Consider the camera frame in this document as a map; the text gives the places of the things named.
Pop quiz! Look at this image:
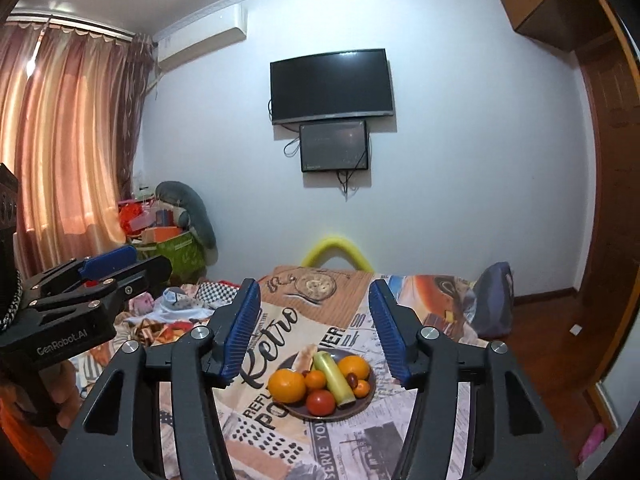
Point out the red tomato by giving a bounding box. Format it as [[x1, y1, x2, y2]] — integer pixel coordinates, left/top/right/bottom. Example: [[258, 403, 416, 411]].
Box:
[[305, 389, 336, 417]]

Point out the white blue cloth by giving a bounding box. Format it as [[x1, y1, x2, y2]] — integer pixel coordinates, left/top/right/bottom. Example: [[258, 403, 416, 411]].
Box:
[[160, 287, 211, 318]]

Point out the pink floor item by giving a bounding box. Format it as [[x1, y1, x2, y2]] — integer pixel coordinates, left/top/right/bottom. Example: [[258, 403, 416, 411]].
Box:
[[579, 422, 608, 466]]

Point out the black white checkered cloth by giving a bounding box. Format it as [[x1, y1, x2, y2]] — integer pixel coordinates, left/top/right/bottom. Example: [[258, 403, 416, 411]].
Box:
[[200, 281, 241, 306]]

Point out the printed newspaper-style tablecloth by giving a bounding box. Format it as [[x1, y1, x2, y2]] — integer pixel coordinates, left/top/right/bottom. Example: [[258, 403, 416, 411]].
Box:
[[75, 265, 481, 480]]

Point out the brown wooden door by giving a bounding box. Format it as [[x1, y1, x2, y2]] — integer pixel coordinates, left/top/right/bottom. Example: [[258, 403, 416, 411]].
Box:
[[575, 10, 640, 411]]

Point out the orange box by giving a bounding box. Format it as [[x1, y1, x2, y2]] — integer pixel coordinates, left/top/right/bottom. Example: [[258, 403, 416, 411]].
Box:
[[142, 226, 183, 246]]

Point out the large orange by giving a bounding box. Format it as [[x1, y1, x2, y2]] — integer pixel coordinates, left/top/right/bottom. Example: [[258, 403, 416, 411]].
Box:
[[267, 368, 307, 405]]

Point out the dark purple round plate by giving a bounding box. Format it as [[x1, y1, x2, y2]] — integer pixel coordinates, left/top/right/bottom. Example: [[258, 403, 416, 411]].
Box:
[[270, 347, 377, 422]]

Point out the red bag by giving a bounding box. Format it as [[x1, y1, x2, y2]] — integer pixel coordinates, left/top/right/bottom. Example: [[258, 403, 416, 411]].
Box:
[[118, 200, 151, 235]]

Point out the medium orange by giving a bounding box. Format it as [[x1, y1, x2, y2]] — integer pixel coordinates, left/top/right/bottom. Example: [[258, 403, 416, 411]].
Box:
[[338, 355, 372, 383]]

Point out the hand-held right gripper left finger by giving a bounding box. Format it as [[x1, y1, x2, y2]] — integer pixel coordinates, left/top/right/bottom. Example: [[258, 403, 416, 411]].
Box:
[[57, 277, 263, 480]]

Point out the black dangling cable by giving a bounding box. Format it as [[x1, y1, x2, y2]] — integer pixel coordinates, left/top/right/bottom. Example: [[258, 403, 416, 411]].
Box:
[[337, 170, 358, 202]]

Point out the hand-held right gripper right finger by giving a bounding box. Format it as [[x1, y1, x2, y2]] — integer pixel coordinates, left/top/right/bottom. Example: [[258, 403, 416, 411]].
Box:
[[367, 278, 583, 480]]

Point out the person's left hand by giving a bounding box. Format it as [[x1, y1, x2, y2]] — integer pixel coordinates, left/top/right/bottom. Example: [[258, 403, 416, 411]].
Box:
[[49, 367, 83, 428]]

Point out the grey plush toy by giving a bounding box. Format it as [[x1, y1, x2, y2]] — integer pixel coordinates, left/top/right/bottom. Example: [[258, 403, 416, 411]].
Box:
[[155, 180, 218, 261]]

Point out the grey blue bag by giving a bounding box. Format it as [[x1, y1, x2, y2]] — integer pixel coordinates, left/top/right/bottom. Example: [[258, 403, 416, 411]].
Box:
[[470, 261, 515, 339]]

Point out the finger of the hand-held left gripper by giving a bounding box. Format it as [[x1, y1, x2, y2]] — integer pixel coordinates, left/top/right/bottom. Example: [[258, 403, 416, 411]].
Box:
[[31, 246, 138, 297], [29, 255, 171, 311]]

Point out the large black wall television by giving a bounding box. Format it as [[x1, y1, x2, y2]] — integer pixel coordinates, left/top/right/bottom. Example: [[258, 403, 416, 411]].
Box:
[[270, 48, 395, 126]]

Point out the green sugarcane piece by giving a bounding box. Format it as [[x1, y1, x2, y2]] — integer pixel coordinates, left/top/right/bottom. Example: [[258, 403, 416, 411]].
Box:
[[313, 351, 357, 408]]

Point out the brown wooden wall cabinet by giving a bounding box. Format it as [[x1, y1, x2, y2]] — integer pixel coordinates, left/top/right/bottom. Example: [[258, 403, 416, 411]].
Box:
[[495, 0, 621, 51]]

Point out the pink orange curtain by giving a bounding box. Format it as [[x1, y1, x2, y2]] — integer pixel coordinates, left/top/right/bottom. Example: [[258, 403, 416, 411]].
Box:
[[0, 15, 156, 271]]

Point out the white air conditioner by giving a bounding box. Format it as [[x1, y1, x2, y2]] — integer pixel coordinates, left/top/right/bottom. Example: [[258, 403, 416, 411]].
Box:
[[155, 4, 247, 72]]

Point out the orange floral blanket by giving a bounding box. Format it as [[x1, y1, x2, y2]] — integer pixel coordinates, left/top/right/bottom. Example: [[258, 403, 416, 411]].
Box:
[[115, 310, 201, 353]]

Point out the small black wall monitor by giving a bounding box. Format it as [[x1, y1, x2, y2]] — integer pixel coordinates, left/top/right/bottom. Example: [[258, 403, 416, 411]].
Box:
[[299, 119, 370, 173]]

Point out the green shopping bag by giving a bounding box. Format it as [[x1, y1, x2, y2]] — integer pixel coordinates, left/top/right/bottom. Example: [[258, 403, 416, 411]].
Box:
[[155, 232, 207, 281]]

